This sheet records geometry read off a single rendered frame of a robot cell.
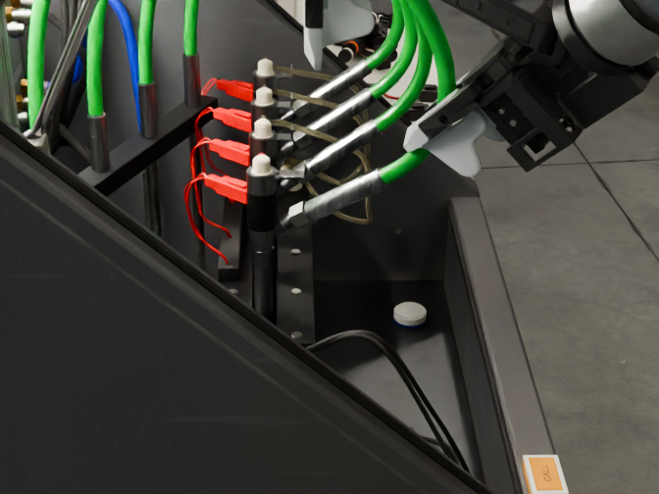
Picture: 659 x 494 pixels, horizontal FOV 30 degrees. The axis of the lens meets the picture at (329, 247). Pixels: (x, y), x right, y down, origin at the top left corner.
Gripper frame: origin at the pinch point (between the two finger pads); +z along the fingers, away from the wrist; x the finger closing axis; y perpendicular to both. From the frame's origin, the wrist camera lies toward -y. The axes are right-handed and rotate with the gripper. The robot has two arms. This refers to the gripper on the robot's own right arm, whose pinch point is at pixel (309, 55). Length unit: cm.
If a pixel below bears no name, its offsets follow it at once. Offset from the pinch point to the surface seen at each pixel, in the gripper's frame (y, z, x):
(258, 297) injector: -4.9, 24.6, -0.7
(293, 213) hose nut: -1.5, 10.2, -10.2
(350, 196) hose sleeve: 3.2, 7.5, -12.3
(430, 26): 8.6, -7.8, -14.4
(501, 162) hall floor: 63, 125, 236
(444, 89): 10.0, -3.0, -15.0
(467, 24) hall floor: 69, 125, 359
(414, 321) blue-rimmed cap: 12.9, 41.0, 19.8
